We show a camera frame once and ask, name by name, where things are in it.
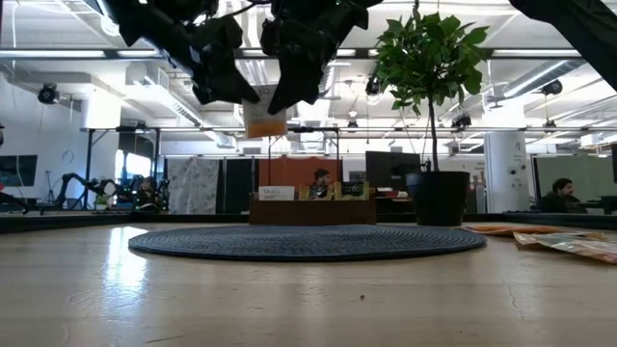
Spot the round dark woven placemat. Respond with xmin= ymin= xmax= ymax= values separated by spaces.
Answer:
xmin=127 ymin=224 xmax=488 ymax=263

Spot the person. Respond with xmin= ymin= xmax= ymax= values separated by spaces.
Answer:
xmin=134 ymin=175 xmax=160 ymax=211
xmin=308 ymin=168 xmax=334 ymax=199
xmin=538 ymin=176 xmax=589 ymax=214

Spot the white round pillar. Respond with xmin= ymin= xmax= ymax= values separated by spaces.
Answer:
xmin=484 ymin=132 xmax=531 ymax=214

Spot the black background rig frame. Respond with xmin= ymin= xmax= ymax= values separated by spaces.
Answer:
xmin=79 ymin=124 xmax=343 ymax=214

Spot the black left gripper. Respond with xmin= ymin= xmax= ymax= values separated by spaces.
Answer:
xmin=166 ymin=13 xmax=261 ymax=105

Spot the white patterned curtain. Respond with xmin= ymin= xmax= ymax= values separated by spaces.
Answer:
xmin=166 ymin=157 xmax=222 ymax=215

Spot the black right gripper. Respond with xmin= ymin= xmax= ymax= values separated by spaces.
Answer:
xmin=262 ymin=0 xmax=382 ymax=116

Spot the dark wall screen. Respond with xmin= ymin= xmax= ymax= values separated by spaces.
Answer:
xmin=0 ymin=154 xmax=39 ymax=188

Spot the black curved cable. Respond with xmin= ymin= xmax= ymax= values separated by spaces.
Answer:
xmin=0 ymin=191 xmax=31 ymax=216

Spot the orange partition panel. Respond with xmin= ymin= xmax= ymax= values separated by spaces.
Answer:
xmin=258 ymin=156 xmax=342 ymax=194

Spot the black curtain panel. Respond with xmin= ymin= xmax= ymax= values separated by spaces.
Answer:
xmin=224 ymin=158 xmax=259 ymax=214

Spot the black monitor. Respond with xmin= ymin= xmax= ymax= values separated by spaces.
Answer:
xmin=364 ymin=150 xmax=421 ymax=192

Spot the green potted plant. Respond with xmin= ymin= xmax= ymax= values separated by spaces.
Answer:
xmin=373 ymin=7 xmax=491 ymax=227

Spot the grey green partition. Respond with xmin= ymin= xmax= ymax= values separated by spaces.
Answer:
xmin=532 ymin=153 xmax=617 ymax=203

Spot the wooden tea holder box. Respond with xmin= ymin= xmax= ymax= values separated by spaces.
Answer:
xmin=249 ymin=192 xmax=378 ymax=227

